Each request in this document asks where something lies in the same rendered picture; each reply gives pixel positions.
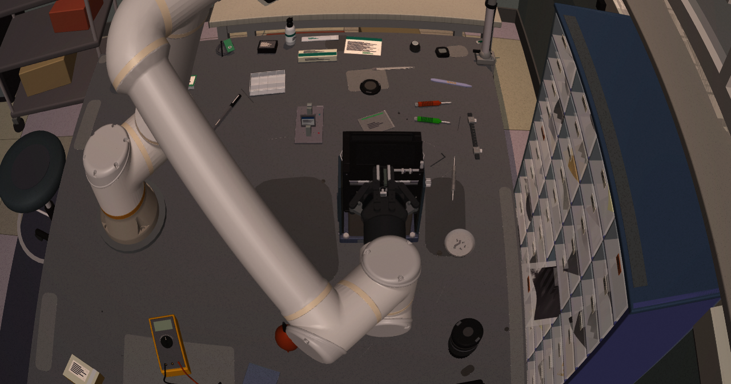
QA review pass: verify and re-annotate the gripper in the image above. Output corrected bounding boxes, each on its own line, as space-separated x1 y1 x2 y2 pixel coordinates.
350 165 419 245

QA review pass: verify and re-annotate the grey green printed card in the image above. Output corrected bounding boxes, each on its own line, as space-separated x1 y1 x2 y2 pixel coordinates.
358 110 396 132

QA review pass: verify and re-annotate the white printed paper card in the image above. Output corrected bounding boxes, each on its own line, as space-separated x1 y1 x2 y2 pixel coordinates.
343 38 383 57

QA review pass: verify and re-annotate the white round dish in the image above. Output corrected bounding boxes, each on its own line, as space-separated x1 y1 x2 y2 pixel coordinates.
444 228 476 258

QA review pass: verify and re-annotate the black perforated bar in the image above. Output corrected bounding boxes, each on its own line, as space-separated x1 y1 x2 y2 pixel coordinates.
467 113 484 161

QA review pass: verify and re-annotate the small grey mat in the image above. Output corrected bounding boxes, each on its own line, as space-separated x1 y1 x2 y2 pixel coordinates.
346 69 390 93

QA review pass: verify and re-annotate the white green box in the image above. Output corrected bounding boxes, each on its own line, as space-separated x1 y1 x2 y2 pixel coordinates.
298 49 339 63

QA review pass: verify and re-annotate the clear compartment box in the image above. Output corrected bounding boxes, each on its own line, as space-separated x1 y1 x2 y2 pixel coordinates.
249 70 286 97

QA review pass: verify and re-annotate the beige table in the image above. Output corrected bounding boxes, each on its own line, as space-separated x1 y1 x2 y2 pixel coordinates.
208 0 503 29

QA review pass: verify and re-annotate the red rubber blower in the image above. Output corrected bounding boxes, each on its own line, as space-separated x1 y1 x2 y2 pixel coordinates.
275 322 299 353

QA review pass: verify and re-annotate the blue cloth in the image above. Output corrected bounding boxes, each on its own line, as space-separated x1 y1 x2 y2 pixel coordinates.
243 363 280 384

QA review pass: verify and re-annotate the blue drawer cabinet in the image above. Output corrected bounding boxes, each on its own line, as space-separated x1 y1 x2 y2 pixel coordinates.
512 2 722 384

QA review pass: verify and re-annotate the yellow multimeter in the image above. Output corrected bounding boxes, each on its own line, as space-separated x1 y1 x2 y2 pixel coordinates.
148 314 192 378

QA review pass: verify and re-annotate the red multimeter lead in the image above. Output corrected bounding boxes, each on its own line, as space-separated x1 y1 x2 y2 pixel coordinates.
163 362 202 384

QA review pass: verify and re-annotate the black round stool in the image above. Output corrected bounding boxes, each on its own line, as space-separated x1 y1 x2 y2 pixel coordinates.
0 130 67 265

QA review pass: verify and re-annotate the red box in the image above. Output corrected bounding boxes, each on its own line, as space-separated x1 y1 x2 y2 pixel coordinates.
49 0 105 34

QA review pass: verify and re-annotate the tan cardboard box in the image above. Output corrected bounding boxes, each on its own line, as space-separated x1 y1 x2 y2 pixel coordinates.
19 54 77 97

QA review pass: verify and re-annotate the white labelled box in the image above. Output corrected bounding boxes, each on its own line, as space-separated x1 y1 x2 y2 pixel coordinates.
62 354 97 384

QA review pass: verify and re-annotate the dark shelf trolley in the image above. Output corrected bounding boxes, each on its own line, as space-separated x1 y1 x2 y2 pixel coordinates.
0 0 118 134

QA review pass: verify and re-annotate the black camera body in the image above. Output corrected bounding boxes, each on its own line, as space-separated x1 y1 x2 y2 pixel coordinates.
338 131 428 243

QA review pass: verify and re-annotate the black camera lens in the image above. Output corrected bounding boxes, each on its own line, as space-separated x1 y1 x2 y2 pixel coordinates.
447 318 485 359

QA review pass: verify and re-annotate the grey lamp post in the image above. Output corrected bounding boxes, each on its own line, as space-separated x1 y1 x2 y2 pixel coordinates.
475 0 504 66

